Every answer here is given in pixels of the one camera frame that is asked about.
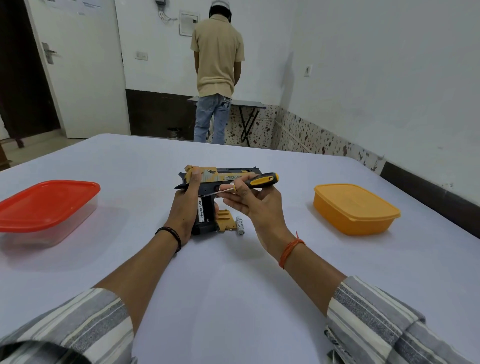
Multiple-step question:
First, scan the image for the grey striped left shirt sleeve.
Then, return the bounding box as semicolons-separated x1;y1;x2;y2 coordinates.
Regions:
0;288;138;364

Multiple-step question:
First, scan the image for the tan plastic grip panel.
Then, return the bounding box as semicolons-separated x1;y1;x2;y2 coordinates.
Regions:
215;209;238;233

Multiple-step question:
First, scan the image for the person's left forearm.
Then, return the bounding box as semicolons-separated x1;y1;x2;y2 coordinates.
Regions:
92;229;181;335

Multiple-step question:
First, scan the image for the clear container with red lid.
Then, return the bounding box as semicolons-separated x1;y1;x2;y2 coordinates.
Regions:
0;180;101;248

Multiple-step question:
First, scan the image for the black and tan toy pistol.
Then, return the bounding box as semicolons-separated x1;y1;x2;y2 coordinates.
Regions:
174;165;262;237

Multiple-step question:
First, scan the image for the white door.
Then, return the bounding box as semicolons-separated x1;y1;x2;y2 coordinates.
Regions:
24;0;131;140

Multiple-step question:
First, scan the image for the person's right hand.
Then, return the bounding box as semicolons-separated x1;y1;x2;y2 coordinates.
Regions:
217;173;298;256

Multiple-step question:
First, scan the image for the metal door handle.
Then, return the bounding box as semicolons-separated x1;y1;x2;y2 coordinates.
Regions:
41;42;59;65

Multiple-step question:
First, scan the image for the yellow black handled screwdriver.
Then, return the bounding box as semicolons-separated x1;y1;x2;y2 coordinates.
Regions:
200;172;280;198

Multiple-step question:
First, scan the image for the person's right forearm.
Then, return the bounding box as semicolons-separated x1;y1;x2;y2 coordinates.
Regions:
279;244;348;328

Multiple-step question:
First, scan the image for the orange plastic lidded container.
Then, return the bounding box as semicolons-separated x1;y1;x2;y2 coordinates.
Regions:
313;184;402;237

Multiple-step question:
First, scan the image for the grey striped right shirt sleeve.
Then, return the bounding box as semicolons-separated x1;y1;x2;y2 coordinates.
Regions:
324;276;476;364

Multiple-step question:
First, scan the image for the orange thread bracelet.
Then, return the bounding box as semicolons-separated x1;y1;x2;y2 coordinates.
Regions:
278;231;307;270

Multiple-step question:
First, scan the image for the grey folding table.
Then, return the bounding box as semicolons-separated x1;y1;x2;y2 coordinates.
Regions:
187;95;267;148

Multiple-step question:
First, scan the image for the grey junction box with cables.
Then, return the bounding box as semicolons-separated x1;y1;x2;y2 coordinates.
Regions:
155;0;178;22

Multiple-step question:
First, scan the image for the white electrical panel box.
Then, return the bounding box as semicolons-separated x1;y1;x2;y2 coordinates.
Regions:
179;11;199;37

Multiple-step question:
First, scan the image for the grey striped shirt sleeve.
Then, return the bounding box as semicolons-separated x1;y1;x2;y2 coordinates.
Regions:
324;276;476;364
0;288;138;364

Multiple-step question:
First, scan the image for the person's left hand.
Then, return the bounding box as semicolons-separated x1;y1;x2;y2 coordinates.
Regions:
164;167;220;246

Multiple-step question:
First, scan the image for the black wrist band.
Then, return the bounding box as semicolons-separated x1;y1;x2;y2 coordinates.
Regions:
155;226;183;253

